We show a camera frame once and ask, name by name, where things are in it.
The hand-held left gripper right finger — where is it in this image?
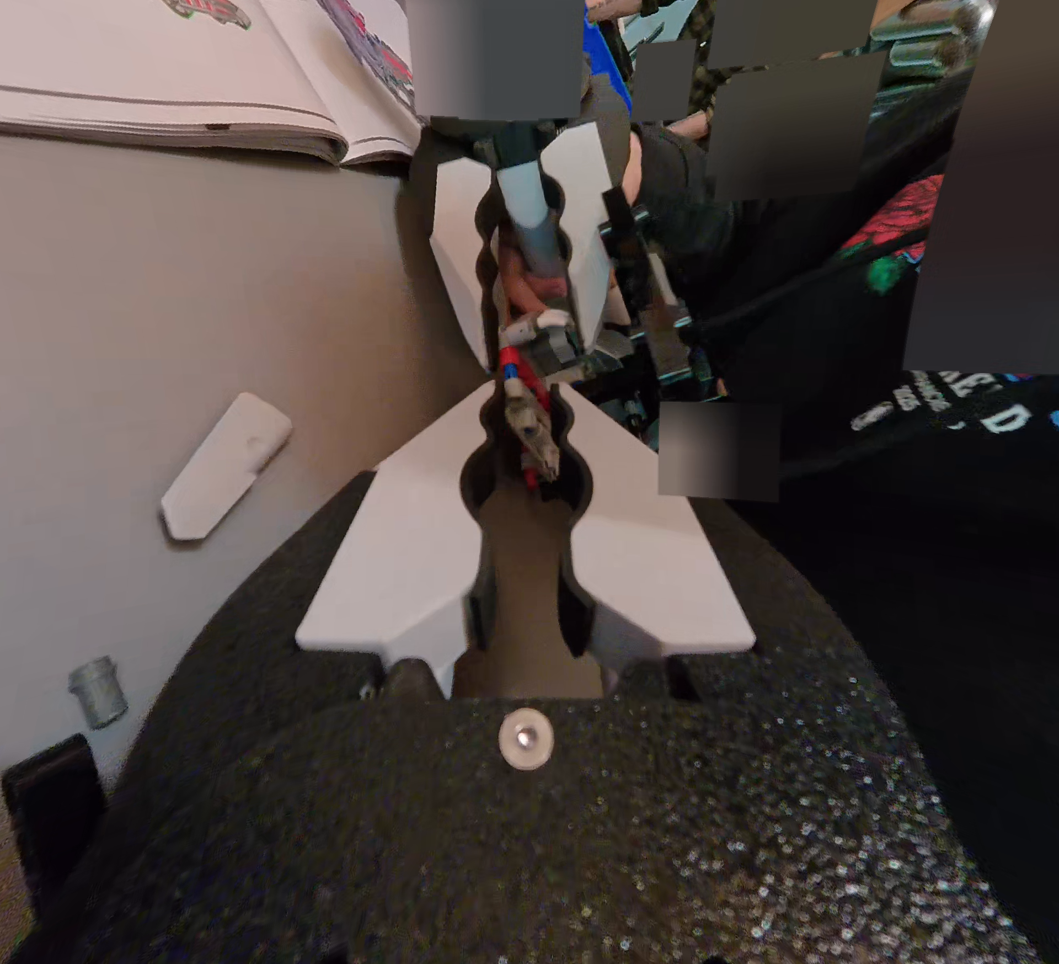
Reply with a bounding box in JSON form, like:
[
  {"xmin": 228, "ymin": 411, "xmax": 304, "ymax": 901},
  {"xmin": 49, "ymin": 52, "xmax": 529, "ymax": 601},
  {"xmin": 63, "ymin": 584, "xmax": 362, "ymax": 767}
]
[{"xmin": 550, "ymin": 383, "xmax": 757, "ymax": 694}]

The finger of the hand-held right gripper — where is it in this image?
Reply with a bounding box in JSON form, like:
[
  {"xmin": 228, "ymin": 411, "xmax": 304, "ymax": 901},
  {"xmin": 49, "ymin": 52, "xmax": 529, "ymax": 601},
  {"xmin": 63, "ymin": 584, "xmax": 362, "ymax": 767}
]
[
  {"xmin": 539, "ymin": 120, "xmax": 617, "ymax": 353},
  {"xmin": 429, "ymin": 155, "xmax": 501, "ymax": 376}
]

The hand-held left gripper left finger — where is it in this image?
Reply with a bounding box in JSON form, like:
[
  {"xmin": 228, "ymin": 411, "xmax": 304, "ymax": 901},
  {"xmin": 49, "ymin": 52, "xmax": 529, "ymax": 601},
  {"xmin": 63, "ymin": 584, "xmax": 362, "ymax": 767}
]
[{"xmin": 295, "ymin": 383, "xmax": 507, "ymax": 699}]

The toy brick vehicle model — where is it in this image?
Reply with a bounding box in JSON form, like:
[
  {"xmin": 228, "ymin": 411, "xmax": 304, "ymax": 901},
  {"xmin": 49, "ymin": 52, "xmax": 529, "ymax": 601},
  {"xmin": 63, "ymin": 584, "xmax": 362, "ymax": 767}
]
[{"xmin": 495, "ymin": 186, "xmax": 721, "ymax": 503}]

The person's right hand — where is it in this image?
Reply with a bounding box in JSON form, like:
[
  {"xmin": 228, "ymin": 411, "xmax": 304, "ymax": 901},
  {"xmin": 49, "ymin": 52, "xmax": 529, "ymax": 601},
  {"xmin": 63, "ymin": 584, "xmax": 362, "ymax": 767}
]
[{"xmin": 500, "ymin": 231, "xmax": 572, "ymax": 321}]

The light grey curved panel piece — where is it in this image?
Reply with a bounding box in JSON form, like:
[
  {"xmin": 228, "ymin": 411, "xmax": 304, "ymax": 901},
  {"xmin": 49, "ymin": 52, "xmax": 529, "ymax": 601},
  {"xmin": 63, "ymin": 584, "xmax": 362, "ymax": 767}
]
[{"xmin": 159, "ymin": 391, "xmax": 294, "ymax": 543}]

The grey connector piece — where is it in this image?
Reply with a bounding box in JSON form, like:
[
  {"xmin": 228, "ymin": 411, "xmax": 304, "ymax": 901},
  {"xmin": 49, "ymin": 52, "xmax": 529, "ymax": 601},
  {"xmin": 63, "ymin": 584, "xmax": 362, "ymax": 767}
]
[{"xmin": 68, "ymin": 654, "xmax": 130, "ymax": 731}]

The open instruction booklet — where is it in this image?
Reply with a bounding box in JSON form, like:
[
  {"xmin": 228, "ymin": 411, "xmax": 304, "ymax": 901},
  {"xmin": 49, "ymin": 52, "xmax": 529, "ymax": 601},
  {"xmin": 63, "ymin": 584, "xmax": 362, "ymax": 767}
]
[{"xmin": 0, "ymin": 0, "xmax": 423, "ymax": 169}]

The black rod with beam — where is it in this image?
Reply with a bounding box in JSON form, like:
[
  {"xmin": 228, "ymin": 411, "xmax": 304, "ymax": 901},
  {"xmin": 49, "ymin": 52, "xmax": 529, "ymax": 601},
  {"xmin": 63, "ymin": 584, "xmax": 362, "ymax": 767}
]
[{"xmin": 0, "ymin": 732, "xmax": 109, "ymax": 919}]

